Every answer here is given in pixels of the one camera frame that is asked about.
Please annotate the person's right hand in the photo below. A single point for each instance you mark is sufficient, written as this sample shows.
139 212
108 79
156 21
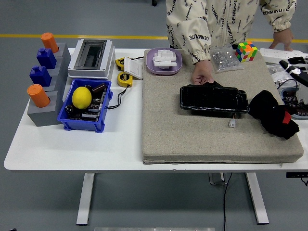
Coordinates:
202 71

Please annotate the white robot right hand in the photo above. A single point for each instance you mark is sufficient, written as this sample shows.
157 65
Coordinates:
294 71

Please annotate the person's left hand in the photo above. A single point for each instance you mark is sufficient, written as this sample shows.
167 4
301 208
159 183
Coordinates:
282 38

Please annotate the black glossy panel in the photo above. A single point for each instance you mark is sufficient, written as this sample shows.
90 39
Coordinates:
211 98

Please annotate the black rag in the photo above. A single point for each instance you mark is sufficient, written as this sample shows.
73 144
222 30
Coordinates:
267 106

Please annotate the person's right forearm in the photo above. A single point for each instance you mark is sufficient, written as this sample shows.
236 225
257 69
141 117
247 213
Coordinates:
192 41

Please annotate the person's left forearm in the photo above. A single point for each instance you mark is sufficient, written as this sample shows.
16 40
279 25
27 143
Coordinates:
279 16

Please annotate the clear bags of small parts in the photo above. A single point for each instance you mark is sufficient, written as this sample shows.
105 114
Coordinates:
276 72

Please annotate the white power strip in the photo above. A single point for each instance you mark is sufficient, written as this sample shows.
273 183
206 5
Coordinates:
272 53

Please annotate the clear bag of metal nuts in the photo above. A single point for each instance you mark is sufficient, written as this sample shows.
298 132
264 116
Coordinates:
223 60

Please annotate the colourful puzzle cube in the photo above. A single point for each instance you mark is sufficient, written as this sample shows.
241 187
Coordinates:
245 51

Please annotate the pale tray of circuit boards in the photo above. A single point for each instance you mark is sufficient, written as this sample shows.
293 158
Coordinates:
300 113

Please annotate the purple tray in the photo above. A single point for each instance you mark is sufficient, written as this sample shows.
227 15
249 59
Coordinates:
150 65

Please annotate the person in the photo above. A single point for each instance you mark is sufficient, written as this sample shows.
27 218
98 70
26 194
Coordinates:
228 19

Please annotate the small white connector plug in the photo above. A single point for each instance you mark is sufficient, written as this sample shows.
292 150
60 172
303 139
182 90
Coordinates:
231 123

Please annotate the beige mat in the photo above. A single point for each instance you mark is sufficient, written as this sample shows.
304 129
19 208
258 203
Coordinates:
192 134

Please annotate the yellow tape measure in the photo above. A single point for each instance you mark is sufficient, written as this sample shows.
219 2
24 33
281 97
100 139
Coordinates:
119 63
124 79

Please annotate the black chair wheel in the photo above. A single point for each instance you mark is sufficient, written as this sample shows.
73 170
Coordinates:
154 2

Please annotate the grey control box under table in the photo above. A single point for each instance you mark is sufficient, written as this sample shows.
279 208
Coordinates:
215 179

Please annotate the circuit board with capacitors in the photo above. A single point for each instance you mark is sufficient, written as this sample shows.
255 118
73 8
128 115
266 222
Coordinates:
93 108

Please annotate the yellow lemon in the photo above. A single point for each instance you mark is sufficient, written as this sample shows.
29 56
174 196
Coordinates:
81 98

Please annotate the blue plastic bin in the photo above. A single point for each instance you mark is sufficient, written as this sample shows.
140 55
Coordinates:
81 125

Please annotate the white table leg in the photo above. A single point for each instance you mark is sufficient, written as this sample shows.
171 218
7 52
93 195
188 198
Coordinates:
257 199
85 199

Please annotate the orange cylinder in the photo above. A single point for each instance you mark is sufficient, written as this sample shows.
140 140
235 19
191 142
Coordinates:
49 42
38 96

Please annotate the blue plastic block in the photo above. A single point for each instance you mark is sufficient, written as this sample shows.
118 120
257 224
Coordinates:
45 59
39 77

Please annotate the grey stepped block holder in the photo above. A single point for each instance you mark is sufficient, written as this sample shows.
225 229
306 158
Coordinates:
43 118

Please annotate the stack of white switch parts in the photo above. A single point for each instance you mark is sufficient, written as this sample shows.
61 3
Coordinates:
164 59

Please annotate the white wall switch plate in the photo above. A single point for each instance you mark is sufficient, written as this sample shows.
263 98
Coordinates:
133 69

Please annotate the grey electrical enclosure box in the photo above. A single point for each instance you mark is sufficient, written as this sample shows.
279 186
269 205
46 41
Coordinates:
108 60

